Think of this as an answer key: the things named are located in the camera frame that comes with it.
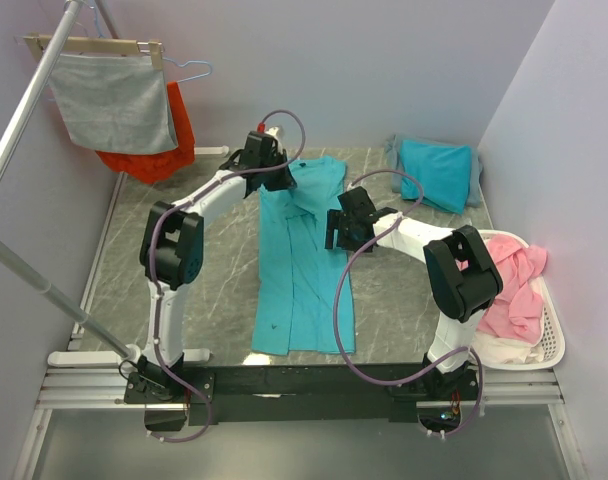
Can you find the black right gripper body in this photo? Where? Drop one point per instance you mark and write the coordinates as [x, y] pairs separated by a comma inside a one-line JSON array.
[[346, 239]]

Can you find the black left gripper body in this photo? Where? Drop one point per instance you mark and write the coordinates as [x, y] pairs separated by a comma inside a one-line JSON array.
[[278, 180]]

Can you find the turquoise t shirt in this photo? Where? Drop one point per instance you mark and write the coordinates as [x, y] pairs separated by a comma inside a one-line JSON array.
[[443, 171], [298, 275]]

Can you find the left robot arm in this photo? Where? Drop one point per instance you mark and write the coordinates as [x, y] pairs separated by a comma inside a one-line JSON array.
[[172, 250]]

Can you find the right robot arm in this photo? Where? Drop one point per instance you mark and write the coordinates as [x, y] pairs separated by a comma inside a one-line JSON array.
[[464, 280]]

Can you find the white rack foot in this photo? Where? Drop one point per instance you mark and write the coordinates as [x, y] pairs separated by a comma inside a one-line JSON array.
[[217, 151]]

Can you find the folded turquoise t shirt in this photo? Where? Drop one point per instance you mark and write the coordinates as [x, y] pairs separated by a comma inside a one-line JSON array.
[[443, 171]]

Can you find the orange hanging garment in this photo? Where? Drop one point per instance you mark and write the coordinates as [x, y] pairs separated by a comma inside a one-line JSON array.
[[150, 169]]

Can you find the grey hanging cloth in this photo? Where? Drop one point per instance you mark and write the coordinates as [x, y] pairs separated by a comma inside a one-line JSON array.
[[114, 104]]

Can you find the black base beam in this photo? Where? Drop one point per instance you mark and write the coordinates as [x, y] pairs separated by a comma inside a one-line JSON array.
[[290, 393]]

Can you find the pink t shirt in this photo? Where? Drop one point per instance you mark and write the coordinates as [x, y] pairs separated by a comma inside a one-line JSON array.
[[516, 311]]

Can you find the white laundry basket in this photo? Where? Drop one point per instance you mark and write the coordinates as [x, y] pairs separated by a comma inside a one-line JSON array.
[[552, 342]]

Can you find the metal clothes rack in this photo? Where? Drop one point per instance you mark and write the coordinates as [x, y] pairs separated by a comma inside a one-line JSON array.
[[117, 350]]

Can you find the wooden clip hanger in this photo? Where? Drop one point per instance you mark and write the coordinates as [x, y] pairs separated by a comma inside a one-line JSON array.
[[38, 43]]

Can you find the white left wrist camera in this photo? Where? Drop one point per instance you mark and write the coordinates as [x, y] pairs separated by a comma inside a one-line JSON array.
[[275, 131]]

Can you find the aluminium rail frame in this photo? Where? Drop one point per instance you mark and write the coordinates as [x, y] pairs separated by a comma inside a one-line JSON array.
[[104, 389]]

